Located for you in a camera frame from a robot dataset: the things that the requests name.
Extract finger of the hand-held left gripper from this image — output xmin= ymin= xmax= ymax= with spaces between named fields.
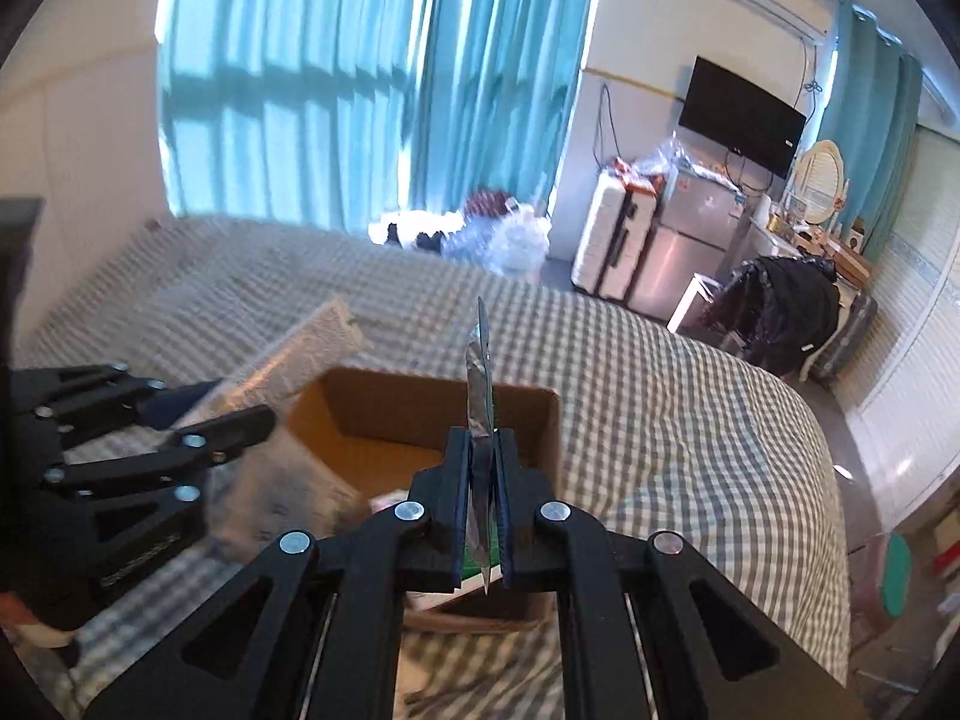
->
xmin=43 ymin=403 xmax=276 ymax=595
xmin=16 ymin=362 xmax=227 ymax=454

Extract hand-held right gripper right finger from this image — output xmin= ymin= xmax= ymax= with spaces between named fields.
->
xmin=493 ymin=427 xmax=865 ymax=720

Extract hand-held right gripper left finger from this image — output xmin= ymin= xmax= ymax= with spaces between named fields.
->
xmin=82 ymin=426 xmax=475 ymax=720

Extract brown cardboard box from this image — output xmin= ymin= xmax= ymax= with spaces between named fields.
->
xmin=283 ymin=366 xmax=563 ymax=632

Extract silver foil packet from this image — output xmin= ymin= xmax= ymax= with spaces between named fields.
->
xmin=461 ymin=298 xmax=500 ymax=595

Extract white mesh-pattern packet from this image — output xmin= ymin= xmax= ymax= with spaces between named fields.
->
xmin=171 ymin=295 xmax=374 ymax=430

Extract clear plastic bag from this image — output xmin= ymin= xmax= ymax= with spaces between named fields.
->
xmin=214 ymin=420 xmax=370 ymax=565

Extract checked bed blanket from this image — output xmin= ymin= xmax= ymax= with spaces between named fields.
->
xmin=13 ymin=214 xmax=854 ymax=720

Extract pile of clear plastic bags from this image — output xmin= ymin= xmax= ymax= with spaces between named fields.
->
xmin=441 ymin=202 xmax=554 ymax=284

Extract white side table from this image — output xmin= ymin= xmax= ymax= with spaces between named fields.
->
xmin=667 ymin=273 xmax=725 ymax=339

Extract black and white plush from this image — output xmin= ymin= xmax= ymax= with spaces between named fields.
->
xmin=370 ymin=211 xmax=460 ymax=253

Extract white suitcase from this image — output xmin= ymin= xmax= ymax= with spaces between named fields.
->
xmin=571 ymin=165 xmax=666 ymax=298

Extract silver refrigerator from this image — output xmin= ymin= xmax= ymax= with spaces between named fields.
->
xmin=628 ymin=172 xmax=752 ymax=320

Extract black jacket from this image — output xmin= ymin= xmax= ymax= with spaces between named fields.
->
xmin=708 ymin=254 xmax=842 ymax=377

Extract red and white bag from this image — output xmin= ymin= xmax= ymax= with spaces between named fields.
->
xmin=610 ymin=157 xmax=662 ymax=197

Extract white dressing table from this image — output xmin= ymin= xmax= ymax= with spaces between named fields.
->
xmin=750 ymin=214 xmax=875 ymax=295

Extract teal window curtain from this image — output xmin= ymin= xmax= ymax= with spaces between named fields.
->
xmin=156 ymin=0 xmax=602 ymax=235

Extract clear plastic bags on refrigerator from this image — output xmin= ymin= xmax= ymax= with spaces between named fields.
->
xmin=637 ymin=130 xmax=742 ymax=193

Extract grey suitcase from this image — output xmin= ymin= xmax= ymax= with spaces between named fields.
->
xmin=813 ymin=291 xmax=879 ymax=385

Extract green round stool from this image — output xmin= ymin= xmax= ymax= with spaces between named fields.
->
xmin=872 ymin=531 xmax=932 ymax=617

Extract white wardrobe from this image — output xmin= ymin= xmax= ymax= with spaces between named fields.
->
xmin=846 ymin=127 xmax=960 ymax=515

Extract oval white mirror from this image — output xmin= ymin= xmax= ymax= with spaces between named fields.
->
xmin=793 ymin=139 xmax=846 ymax=230

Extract teal narrow curtain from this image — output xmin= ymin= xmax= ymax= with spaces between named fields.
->
xmin=814 ymin=0 xmax=925 ymax=257

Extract black wall television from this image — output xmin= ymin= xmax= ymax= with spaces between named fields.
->
xmin=678 ymin=55 xmax=809 ymax=180

